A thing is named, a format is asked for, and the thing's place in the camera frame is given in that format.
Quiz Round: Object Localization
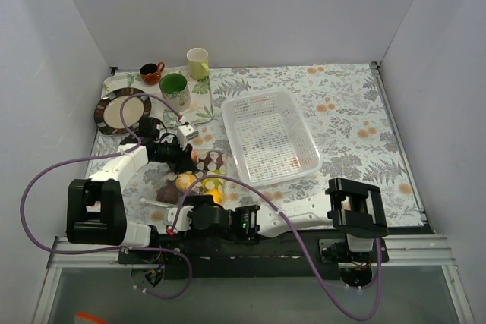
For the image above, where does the polka dot zip top bag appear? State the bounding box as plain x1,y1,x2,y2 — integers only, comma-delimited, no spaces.
155,146,231,211

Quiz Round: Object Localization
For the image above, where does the yellow fake lemon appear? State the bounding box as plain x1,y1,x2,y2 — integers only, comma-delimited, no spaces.
201,178,224,194

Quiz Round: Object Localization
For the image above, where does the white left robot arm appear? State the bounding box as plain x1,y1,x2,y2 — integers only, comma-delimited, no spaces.
67,117,198,263

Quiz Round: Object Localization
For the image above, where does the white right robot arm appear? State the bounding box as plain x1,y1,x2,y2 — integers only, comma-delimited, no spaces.
188,178,389,264

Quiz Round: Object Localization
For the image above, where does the orange fake fruit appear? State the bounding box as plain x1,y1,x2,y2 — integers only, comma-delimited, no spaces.
209,189,223,206

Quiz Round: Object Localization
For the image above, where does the dark purple fake fruit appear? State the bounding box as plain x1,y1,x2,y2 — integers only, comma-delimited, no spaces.
156,184,179,204

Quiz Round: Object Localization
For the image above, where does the floral serving tray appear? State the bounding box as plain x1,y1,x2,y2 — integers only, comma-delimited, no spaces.
101,67,216,127

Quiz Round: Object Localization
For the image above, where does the green inside floral mug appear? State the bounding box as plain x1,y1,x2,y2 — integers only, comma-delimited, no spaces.
159,73,191,112

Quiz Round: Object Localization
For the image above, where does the black rimmed ceramic plate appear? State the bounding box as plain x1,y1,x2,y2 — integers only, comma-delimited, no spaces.
93,87,152,135

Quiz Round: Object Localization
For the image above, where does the brown small teacup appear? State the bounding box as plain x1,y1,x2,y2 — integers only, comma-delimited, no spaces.
139,61,165,85

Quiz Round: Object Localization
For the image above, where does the white perforated plastic basket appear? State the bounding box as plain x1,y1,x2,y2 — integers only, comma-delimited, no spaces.
221,89,322,187

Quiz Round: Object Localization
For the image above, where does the pale yellow mug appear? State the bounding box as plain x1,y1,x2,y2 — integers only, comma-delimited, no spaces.
186,48,210,80

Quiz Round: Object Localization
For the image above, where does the orange tipped object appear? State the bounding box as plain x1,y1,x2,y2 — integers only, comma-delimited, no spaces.
74,312,104,324

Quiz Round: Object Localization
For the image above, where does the floral tablecloth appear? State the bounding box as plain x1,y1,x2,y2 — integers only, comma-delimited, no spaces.
74,63,424,232

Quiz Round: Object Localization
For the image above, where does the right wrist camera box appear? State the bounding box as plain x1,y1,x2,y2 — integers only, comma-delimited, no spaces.
163,206,193,233

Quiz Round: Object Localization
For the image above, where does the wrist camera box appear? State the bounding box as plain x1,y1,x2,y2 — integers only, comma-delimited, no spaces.
176,123,199,148
163,206,193,233

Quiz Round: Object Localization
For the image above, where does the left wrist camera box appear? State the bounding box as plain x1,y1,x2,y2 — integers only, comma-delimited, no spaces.
176,123,199,148

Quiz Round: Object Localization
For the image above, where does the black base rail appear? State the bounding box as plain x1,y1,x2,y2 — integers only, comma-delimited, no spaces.
113,231,390,291

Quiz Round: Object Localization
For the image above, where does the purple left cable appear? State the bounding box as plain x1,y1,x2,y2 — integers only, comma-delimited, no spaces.
19,92,194,299

